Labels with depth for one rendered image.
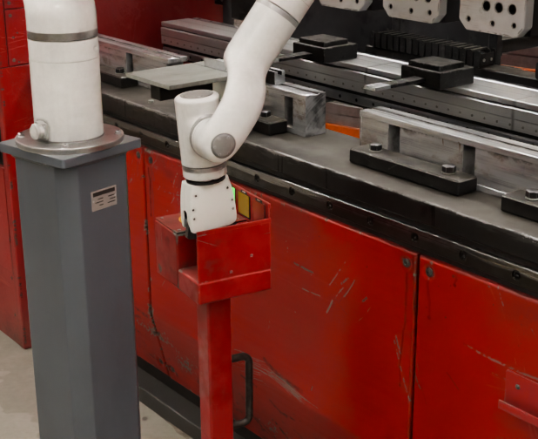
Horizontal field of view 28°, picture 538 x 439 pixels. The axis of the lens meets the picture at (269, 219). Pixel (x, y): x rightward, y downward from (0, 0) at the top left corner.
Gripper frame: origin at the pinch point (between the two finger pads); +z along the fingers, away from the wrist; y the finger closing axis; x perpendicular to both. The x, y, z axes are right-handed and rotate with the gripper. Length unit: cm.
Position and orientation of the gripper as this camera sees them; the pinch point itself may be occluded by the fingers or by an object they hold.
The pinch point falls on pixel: (213, 251)
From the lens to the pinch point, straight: 212.9
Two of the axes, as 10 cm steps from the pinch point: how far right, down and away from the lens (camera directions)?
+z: 0.8, 9.3, 3.7
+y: -8.7, 2.5, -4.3
